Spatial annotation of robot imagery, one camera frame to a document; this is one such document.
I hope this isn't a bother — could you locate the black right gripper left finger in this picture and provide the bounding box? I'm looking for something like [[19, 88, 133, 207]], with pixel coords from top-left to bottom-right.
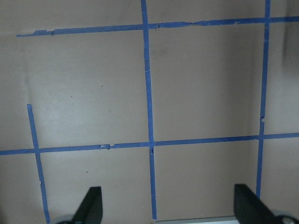
[[71, 186, 103, 224]]

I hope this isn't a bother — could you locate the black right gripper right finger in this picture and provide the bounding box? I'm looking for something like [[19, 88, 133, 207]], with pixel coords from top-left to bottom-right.
[[234, 184, 280, 224]]

